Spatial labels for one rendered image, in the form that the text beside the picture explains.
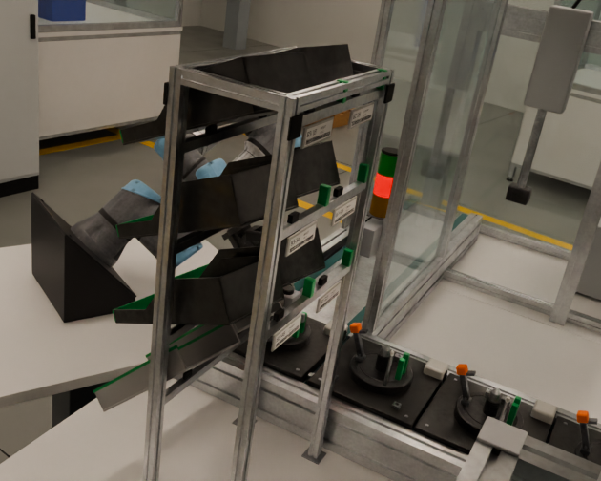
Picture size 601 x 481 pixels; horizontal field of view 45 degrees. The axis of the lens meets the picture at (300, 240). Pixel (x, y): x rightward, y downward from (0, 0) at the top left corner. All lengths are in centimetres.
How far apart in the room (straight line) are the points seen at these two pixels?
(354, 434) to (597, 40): 142
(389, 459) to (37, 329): 91
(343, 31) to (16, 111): 681
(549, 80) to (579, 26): 17
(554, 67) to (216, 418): 144
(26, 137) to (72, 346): 315
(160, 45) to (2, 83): 183
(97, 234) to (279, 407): 71
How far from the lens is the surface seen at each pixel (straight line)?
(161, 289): 111
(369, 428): 150
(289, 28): 1136
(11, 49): 468
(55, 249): 189
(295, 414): 157
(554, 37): 234
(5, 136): 478
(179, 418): 161
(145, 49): 603
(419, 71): 159
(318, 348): 168
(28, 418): 300
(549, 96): 236
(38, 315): 195
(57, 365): 177
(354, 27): 1073
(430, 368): 167
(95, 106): 581
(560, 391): 200
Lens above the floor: 186
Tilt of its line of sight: 24 degrees down
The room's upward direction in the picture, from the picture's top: 9 degrees clockwise
